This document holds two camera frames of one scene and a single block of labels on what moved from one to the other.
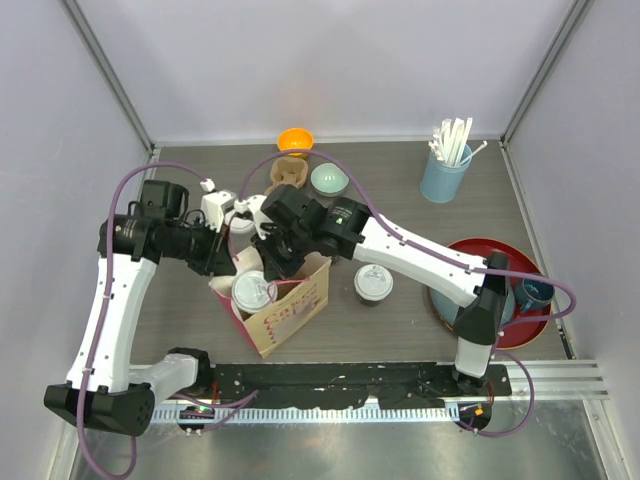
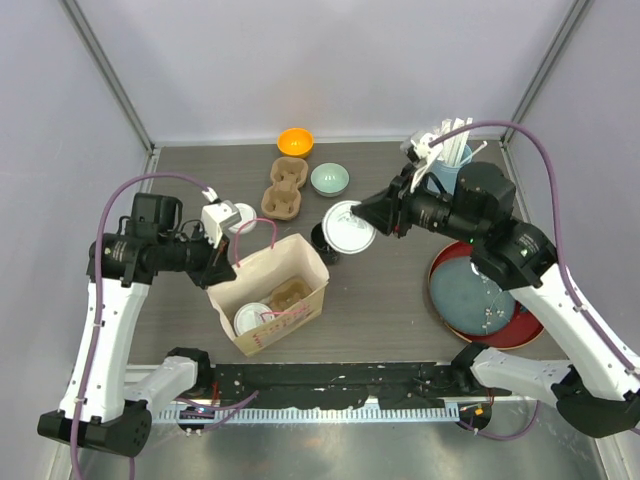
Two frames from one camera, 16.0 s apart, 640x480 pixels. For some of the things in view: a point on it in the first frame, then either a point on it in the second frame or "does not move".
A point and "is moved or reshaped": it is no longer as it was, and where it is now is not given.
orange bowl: [295, 139] does not move
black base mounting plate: [387, 386] does not move
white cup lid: [253, 291] → [251, 315]
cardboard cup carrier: [287, 171] does not move
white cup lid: [373, 282] is moved or reshaped
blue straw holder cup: [441, 182] does not move
